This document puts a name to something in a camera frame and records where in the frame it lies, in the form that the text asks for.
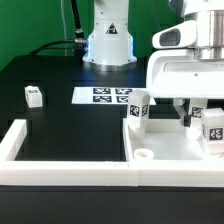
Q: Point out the white square table top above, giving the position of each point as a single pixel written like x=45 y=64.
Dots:
x=165 y=140

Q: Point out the white marker base plate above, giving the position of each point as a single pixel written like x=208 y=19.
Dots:
x=101 y=95

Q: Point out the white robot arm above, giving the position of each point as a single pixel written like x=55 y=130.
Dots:
x=111 y=45

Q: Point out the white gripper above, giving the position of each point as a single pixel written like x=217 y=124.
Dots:
x=188 y=63

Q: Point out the white U-shaped fence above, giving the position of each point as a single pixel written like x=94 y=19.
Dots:
x=105 y=173

